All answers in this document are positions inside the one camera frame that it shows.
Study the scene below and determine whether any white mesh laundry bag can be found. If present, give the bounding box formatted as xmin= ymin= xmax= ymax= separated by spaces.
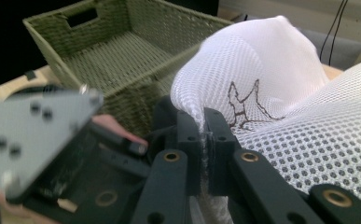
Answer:
xmin=170 ymin=14 xmax=361 ymax=224

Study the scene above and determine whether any black power cable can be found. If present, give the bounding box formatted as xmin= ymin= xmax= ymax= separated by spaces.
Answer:
xmin=319 ymin=0 xmax=346 ymax=63
xmin=327 ymin=0 xmax=350 ymax=67

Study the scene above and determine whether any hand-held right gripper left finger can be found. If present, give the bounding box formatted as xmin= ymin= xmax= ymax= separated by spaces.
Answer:
xmin=176 ymin=110 xmax=201 ymax=197

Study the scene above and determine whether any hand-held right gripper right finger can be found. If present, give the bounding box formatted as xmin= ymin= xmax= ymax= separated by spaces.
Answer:
xmin=202 ymin=106 xmax=242 ymax=197

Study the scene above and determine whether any green woven basket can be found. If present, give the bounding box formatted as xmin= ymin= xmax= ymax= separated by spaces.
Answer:
xmin=22 ymin=0 xmax=234 ymax=138

